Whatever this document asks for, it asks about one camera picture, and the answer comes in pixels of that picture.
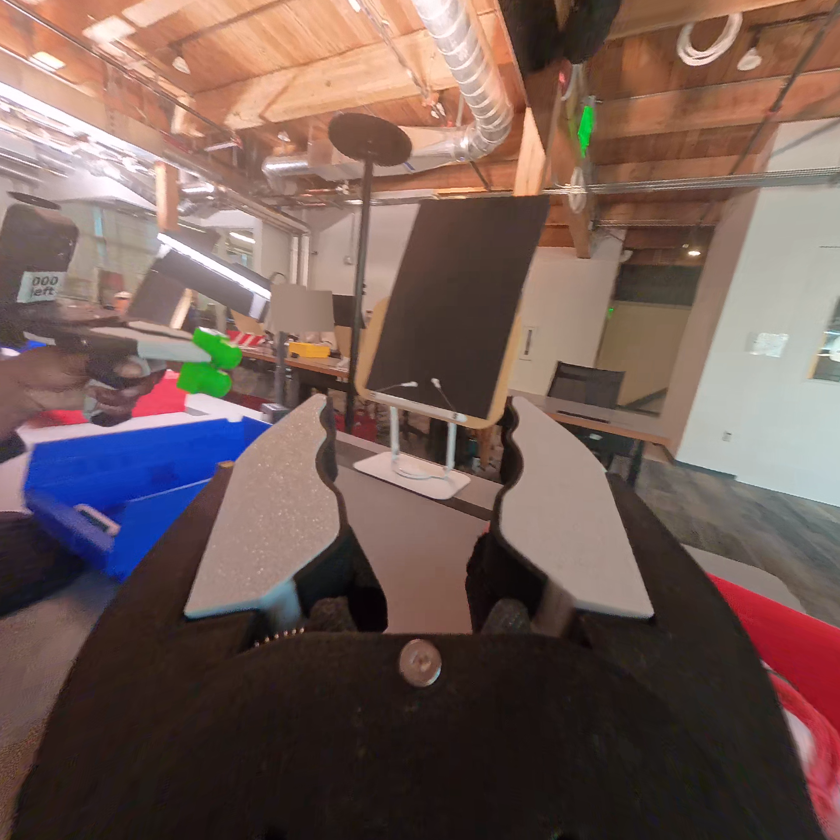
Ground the grey shade table lamp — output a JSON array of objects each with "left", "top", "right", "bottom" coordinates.
[{"left": 264, "top": 283, "right": 336, "bottom": 401}]

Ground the blue plastic bin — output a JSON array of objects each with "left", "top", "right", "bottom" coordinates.
[{"left": 23, "top": 410, "right": 273, "bottom": 581}]

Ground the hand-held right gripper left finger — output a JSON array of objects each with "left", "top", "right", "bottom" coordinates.
[{"left": 184, "top": 394, "right": 350, "bottom": 632}]

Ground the black flat panel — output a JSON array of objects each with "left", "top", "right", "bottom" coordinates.
[{"left": 354, "top": 195, "right": 552, "bottom": 431}]

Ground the red plastic bin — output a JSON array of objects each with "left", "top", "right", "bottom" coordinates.
[{"left": 709, "top": 572, "right": 840, "bottom": 840}]

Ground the black disc on pole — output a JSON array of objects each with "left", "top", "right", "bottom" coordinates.
[{"left": 327, "top": 113, "right": 414, "bottom": 434}]

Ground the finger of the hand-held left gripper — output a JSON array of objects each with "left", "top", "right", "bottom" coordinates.
[{"left": 125, "top": 320, "right": 212, "bottom": 363}]

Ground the wood-edged grey desk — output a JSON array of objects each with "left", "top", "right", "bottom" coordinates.
[{"left": 525, "top": 390, "right": 672, "bottom": 487}]

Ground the red plastic tray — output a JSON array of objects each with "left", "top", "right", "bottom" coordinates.
[{"left": 39, "top": 371, "right": 193, "bottom": 427}]

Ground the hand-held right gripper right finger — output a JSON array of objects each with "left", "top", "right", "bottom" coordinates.
[{"left": 489, "top": 395, "right": 656, "bottom": 641}]

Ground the LED panel light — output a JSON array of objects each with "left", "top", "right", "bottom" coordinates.
[{"left": 128, "top": 233, "right": 273, "bottom": 329}]

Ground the large green building block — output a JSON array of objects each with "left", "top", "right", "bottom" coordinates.
[{"left": 177, "top": 327, "right": 244, "bottom": 398}]

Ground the person's left hand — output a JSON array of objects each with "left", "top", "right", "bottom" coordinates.
[{"left": 0, "top": 344, "right": 160, "bottom": 429}]

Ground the wall logo window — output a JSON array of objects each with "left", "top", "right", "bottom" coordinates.
[{"left": 810, "top": 327, "right": 840, "bottom": 383}]

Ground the black mesh pad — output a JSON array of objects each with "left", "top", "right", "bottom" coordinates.
[{"left": 0, "top": 512, "right": 119, "bottom": 618}]

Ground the black office chair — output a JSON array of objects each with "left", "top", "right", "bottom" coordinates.
[{"left": 546, "top": 360, "right": 626, "bottom": 411}]

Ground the white coiled cable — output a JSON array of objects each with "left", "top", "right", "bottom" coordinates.
[{"left": 676, "top": 12, "right": 744, "bottom": 68}]

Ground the silver ribbed flexible duct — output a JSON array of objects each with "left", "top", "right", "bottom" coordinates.
[{"left": 410, "top": 0, "right": 516, "bottom": 161}]

